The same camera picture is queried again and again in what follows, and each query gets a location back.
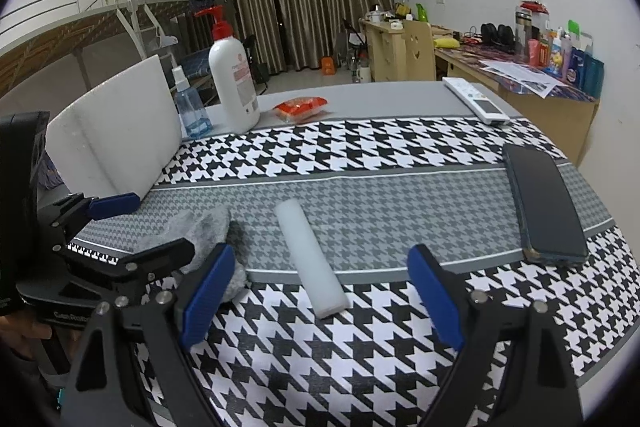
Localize houndstooth tablecloth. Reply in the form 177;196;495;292
47;79;640;427

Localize desk with patterned cover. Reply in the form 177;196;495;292
434;34;601;168

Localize group of toiletry bottles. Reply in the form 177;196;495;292
515;2;606;98

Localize blue spray bottle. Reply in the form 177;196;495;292
171;66;213;138

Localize black headphones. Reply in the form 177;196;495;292
480;23;516;54

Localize white pump lotion bottle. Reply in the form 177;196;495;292
194;6;261;134

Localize white foam box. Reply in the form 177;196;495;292
44;53;184;200

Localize dark smartphone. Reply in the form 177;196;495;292
501;143;590;265

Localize person's left hand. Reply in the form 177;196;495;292
0;313;53;363

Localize white metal bunk bed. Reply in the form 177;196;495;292
0;0;241;108

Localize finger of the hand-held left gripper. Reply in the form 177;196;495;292
37;192;142;253
52;237;196;303

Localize light wooden desk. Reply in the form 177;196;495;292
360;18;416;82

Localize white paper sheets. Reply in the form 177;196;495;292
480;59;563;98

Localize red snack packet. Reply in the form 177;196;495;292
272;96;329;124

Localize blue mattress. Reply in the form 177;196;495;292
177;49;217;80

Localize wooden chair with smiley cutout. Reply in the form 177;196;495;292
402;21;437;82

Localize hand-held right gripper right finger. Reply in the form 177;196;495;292
406;244;583;427

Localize grey fuzzy cloth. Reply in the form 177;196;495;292
145;206;248;303

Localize white remote control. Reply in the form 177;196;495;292
442;77;511;126

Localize white foam roll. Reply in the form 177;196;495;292
276;199;348;320

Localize dark hanging clothes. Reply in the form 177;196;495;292
187;0;224;16

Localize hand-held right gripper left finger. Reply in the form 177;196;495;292
60;243;236;427

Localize white bed ladder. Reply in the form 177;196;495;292
117;4;176;58

